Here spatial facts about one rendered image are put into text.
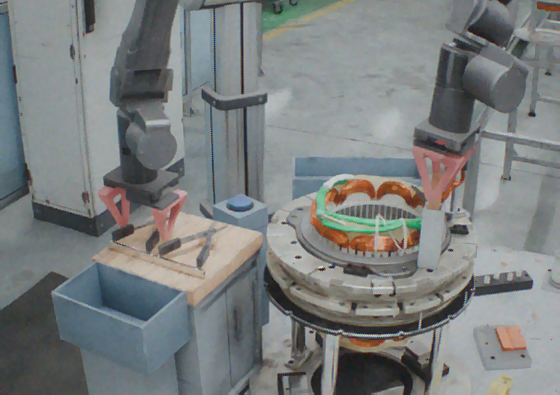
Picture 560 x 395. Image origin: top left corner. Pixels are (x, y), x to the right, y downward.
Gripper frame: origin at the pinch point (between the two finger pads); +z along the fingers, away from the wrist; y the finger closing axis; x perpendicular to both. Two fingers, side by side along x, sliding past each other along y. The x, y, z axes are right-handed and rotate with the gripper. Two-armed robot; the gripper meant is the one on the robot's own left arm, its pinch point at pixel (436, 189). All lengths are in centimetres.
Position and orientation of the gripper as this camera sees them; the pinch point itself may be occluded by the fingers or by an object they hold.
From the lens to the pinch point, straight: 100.9
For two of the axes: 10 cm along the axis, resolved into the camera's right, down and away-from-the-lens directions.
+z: -1.2, 9.1, 3.9
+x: -8.6, -2.9, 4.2
